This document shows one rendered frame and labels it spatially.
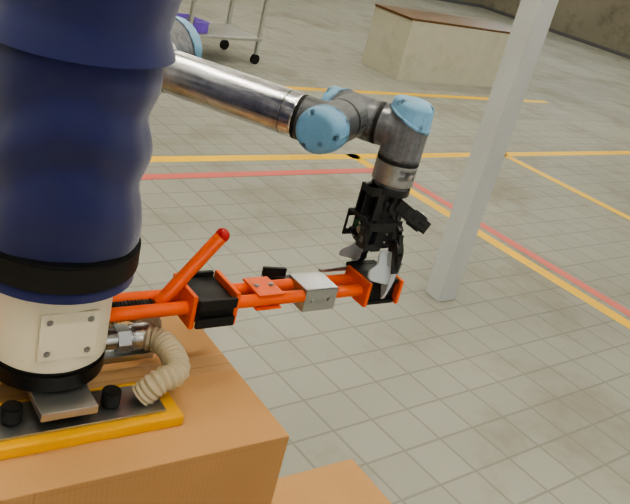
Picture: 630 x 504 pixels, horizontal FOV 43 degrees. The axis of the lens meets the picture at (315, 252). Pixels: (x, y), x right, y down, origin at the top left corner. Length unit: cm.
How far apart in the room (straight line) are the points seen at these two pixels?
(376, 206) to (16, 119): 65
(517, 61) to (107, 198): 314
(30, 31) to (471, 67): 992
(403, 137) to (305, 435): 188
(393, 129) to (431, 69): 887
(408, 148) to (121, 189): 53
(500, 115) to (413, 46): 591
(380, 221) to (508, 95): 265
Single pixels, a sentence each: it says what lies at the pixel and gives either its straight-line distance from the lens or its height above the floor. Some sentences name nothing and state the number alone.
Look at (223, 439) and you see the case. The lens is 122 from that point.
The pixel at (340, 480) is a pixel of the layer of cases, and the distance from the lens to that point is 205.
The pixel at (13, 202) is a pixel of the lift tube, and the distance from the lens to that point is 104.
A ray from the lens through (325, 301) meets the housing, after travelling 140.
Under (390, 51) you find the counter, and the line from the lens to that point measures 997.
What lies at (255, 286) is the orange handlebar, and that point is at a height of 122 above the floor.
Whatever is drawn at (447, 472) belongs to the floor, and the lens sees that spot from 313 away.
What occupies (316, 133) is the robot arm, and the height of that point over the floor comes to 150.
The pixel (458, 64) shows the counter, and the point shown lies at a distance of 1053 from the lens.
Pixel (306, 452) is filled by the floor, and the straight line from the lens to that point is 298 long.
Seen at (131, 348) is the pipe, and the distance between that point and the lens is 128.
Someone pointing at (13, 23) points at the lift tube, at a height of 162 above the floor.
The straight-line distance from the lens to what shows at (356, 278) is 146.
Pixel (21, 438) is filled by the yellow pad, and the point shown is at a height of 109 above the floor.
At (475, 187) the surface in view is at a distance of 412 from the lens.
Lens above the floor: 183
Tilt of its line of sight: 24 degrees down
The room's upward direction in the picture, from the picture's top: 14 degrees clockwise
